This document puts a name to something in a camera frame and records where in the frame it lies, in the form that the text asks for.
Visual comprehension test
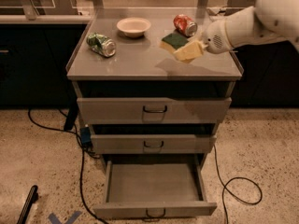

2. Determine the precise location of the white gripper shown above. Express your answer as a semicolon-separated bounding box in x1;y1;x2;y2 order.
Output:
174;19;233;62

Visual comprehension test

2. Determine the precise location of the green and yellow sponge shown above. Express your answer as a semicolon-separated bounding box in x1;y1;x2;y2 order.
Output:
160;33;188;53

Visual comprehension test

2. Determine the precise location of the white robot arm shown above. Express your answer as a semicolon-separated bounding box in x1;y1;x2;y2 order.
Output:
174;0;299;61

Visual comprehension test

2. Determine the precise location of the grey metal drawer cabinet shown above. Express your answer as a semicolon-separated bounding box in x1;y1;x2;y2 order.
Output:
67;7;242;161

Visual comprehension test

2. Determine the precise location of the grey top drawer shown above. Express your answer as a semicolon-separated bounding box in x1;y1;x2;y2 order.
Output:
78;98;231;124

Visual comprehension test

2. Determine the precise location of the grey drawer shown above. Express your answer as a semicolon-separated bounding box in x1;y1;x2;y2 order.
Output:
92;134;216;154
78;98;231;124
94;155;217;219

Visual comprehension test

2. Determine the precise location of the grey middle drawer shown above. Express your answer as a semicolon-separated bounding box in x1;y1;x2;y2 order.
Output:
92;134;216;154

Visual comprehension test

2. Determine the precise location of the grey bottom drawer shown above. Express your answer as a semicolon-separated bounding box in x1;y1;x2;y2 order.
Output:
94;155;217;219

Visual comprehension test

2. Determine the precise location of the red soda can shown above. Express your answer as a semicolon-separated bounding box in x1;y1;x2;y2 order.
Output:
173;14;198;37

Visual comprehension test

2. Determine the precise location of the white bowl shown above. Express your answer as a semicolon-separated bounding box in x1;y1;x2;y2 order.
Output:
117;18;151;38

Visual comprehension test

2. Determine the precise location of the green soda can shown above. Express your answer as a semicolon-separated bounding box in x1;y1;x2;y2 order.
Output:
86;33;116;58

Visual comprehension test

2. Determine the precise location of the blue power adapter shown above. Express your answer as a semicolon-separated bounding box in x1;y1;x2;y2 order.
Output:
80;127;92;147

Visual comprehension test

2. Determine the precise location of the dark counter with light top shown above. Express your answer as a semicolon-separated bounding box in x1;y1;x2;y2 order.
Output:
0;23;299;107

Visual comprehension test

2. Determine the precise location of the black bar on floor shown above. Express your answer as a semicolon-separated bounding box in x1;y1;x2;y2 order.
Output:
17;185;38;224

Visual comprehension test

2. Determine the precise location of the black floor cable right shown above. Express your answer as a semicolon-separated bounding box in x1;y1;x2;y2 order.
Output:
212;145;263;224

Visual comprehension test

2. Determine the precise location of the black floor cable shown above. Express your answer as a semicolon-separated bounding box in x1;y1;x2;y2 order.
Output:
27;107;110;224
212;145;263;224

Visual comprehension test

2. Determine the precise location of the black floor cable left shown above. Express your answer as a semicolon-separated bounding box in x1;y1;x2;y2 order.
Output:
27;107;110;224

